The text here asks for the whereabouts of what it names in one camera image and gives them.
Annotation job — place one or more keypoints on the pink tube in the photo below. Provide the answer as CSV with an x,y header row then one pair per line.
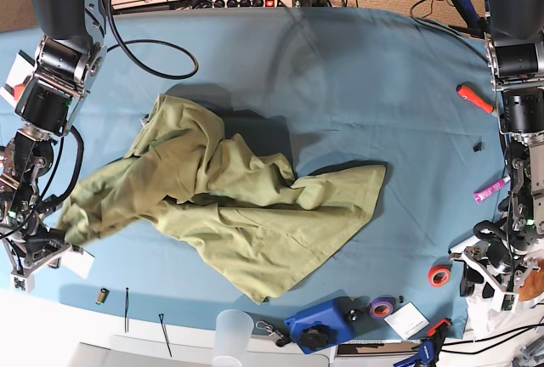
x,y
488,191

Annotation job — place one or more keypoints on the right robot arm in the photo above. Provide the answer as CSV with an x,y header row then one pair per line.
x,y
46,91

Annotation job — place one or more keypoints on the white black marker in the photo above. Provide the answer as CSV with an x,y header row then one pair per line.
x,y
461,244

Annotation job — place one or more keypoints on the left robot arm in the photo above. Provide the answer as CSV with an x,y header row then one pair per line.
x,y
514,47

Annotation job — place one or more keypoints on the white plastic bag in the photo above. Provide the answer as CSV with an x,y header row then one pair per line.
x,y
482,320

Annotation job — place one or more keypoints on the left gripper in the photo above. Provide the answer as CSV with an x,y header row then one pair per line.
x,y
500,272

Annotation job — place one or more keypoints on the blue clamp handle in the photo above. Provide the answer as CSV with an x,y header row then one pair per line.
x,y
476,26

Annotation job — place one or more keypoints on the orange furry object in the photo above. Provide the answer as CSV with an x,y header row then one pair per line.
x,y
533,285

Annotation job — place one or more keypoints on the blue plastic box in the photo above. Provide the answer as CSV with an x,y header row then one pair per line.
x,y
320,327

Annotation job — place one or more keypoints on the translucent plastic cup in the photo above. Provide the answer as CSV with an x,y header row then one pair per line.
x,y
233,331

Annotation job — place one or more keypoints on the orange screwdriver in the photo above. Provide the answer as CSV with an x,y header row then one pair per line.
x,y
470,96

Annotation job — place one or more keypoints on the purple tape roll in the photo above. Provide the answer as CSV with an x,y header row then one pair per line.
x,y
381,307

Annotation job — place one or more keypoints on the metal carabiner keyring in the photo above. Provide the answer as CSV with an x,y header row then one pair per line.
x,y
269,328

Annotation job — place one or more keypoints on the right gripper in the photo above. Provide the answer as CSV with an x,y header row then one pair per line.
x,y
29,253

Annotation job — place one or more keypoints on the white paper card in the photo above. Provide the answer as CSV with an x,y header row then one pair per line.
x,y
407,321

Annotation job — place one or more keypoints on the blue orange bar clamp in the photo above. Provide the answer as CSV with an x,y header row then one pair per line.
x,y
427,353

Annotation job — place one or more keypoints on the small green battery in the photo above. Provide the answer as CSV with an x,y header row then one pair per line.
x,y
103,294

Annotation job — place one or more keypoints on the red tape roll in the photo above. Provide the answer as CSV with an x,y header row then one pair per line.
x,y
439,275

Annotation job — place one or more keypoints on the white paper sheet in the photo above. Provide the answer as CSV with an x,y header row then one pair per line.
x,y
78,261

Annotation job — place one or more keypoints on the red cube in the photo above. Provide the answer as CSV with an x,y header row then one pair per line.
x,y
18,90

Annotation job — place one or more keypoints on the olive green t-shirt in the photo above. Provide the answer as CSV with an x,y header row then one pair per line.
x,y
249,217

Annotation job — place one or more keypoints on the black zip tie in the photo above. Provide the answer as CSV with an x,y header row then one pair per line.
x,y
161,317
125,313

